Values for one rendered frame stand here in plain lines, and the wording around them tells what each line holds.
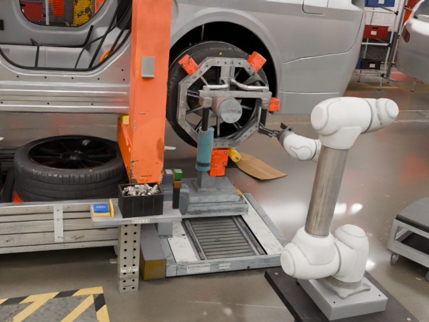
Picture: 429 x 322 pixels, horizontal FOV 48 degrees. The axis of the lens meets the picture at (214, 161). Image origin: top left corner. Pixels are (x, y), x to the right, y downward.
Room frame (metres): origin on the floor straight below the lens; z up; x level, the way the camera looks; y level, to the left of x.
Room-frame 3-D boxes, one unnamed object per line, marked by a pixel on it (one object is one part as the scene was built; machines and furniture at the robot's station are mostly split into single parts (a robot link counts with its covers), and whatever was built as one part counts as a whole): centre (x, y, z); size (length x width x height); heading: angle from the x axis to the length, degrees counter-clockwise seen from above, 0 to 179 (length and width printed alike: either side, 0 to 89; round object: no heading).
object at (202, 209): (2.96, 0.04, 0.13); 0.50 x 0.36 x 0.10; 109
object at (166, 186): (2.66, 0.26, 0.26); 0.42 x 0.18 x 0.35; 19
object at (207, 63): (2.80, -0.01, 0.85); 0.54 x 0.07 x 0.54; 109
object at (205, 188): (2.96, 0.04, 0.32); 0.40 x 0.30 x 0.28; 109
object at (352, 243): (1.80, -0.61, 0.53); 0.18 x 0.16 x 0.22; 115
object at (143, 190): (2.11, 0.34, 0.51); 0.20 x 0.14 x 0.13; 112
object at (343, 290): (1.81, -0.63, 0.39); 0.22 x 0.18 x 0.06; 123
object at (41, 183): (2.64, 0.84, 0.39); 0.66 x 0.66 x 0.24
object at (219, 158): (2.83, 0.00, 0.48); 0.16 x 0.12 x 0.17; 19
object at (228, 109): (2.73, -0.04, 0.85); 0.21 x 0.14 x 0.14; 19
